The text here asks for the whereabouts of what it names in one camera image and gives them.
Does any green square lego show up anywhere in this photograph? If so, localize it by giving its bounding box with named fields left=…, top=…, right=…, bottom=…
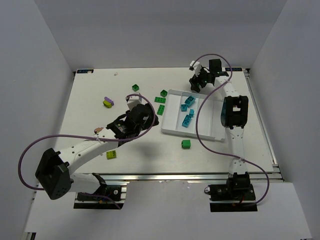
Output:
left=132, top=84, right=140, bottom=92
left=160, top=89, right=168, bottom=98

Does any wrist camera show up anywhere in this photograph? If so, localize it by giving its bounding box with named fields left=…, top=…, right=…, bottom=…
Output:
left=125, top=92, right=142, bottom=111
left=189, top=60, right=202, bottom=76

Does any dark label sticker right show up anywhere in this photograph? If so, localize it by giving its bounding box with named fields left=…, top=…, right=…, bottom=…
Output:
left=225, top=67, right=243, bottom=72

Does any dark label sticker left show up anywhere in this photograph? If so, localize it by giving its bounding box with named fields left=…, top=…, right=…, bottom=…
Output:
left=76, top=69, right=94, bottom=74

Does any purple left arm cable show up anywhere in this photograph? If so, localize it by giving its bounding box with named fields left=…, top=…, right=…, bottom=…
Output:
left=19, top=93, right=155, bottom=210

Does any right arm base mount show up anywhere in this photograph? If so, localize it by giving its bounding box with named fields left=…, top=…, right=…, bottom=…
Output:
left=203, top=172, right=258, bottom=213

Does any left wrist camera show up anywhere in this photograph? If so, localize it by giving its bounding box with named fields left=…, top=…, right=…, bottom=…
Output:
left=125, top=92, right=142, bottom=111

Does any teal square lego brick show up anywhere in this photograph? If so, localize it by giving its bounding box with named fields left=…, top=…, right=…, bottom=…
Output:
left=189, top=109, right=195, bottom=117

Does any green 2x4 lego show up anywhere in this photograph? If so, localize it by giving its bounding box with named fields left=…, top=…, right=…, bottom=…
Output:
left=156, top=104, right=165, bottom=116
left=154, top=97, right=166, bottom=104

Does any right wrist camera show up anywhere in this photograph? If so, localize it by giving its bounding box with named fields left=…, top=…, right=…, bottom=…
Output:
left=189, top=60, right=202, bottom=76

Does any dark label sticker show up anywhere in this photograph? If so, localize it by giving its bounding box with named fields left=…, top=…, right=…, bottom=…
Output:
left=225, top=67, right=243, bottom=72
left=76, top=69, right=94, bottom=74

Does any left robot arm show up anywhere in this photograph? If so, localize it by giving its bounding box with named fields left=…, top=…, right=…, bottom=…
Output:
left=35, top=103, right=159, bottom=200

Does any teal small lego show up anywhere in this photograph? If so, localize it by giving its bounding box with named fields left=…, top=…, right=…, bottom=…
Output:
left=180, top=104, right=188, bottom=112

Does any teal 2x4 lego brick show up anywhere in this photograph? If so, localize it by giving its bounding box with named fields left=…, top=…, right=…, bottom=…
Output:
left=181, top=114, right=192, bottom=128

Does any lime 2x2 lego brick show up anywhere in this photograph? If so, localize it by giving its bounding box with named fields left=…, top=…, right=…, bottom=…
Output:
left=106, top=150, right=117, bottom=160

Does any teal curved large lego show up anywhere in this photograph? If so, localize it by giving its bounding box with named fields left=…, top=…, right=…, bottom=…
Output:
left=184, top=95, right=196, bottom=108

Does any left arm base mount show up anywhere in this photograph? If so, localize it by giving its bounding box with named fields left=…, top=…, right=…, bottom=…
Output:
left=71, top=173, right=124, bottom=210

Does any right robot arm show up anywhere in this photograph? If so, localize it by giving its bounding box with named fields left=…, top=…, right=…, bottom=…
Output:
left=189, top=59, right=250, bottom=189

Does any purple scalloped lego brick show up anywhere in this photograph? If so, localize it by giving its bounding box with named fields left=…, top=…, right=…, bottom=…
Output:
left=104, top=96, right=114, bottom=106

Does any white compartment tray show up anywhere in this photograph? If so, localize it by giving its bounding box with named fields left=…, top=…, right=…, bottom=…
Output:
left=161, top=89, right=226, bottom=142

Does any lime curved lego brick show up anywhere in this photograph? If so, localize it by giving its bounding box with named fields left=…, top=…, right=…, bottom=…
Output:
left=102, top=100, right=113, bottom=108

